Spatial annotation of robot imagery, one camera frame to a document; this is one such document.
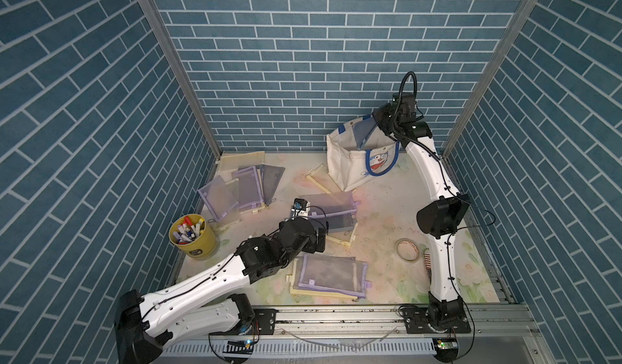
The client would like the blue mesh pencil pouch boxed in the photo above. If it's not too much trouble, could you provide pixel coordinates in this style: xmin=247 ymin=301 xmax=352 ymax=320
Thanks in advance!
xmin=351 ymin=115 xmax=377 ymax=151

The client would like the purple mesh pouch upright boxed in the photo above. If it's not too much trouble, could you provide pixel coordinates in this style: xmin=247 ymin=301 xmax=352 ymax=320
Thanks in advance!
xmin=232 ymin=166 xmax=264 ymax=212

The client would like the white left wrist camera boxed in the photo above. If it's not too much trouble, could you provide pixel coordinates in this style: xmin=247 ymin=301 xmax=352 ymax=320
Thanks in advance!
xmin=290 ymin=198 xmax=310 ymax=218

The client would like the white canvas Doraemon tote bag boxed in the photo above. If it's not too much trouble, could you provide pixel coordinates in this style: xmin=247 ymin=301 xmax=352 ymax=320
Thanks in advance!
xmin=327 ymin=119 xmax=400 ymax=192

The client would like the grey purple mesh pouch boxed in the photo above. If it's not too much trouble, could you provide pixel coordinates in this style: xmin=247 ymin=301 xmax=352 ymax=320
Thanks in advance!
xmin=301 ymin=192 xmax=357 ymax=232

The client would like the left aluminium corner post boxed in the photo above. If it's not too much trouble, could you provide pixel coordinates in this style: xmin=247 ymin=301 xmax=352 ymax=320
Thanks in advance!
xmin=137 ymin=0 xmax=222 ymax=160

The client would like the clear tape roll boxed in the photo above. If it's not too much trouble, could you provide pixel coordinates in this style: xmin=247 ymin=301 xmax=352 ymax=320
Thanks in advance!
xmin=395 ymin=239 xmax=420 ymax=263

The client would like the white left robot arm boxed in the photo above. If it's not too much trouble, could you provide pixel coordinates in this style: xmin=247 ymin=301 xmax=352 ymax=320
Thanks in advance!
xmin=114 ymin=217 xmax=327 ymax=363

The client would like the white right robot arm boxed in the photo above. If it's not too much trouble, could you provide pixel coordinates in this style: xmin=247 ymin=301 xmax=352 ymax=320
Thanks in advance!
xmin=373 ymin=94 xmax=470 ymax=333

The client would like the striped tape roll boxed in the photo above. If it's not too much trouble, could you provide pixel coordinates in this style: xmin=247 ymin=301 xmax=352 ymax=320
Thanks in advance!
xmin=423 ymin=248 xmax=432 ymax=284

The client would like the yellow cup of markers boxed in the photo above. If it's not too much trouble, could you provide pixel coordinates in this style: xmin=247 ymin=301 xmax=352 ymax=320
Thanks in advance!
xmin=168 ymin=213 xmax=217 ymax=260

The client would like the aluminium corner frame post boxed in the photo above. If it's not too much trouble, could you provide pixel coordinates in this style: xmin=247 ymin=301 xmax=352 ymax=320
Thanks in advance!
xmin=442 ymin=0 xmax=539 ymax=158

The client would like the yellow mesh pouch by bag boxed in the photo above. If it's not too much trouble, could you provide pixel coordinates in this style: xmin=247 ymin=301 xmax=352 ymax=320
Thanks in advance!
xmin=306 ymin=164 xmax=340 ymax=193

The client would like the aluminium front rail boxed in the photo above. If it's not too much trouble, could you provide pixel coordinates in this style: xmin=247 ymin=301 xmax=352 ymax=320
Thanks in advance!
xmin=140 ymin=304 xmax=540 ymax=338

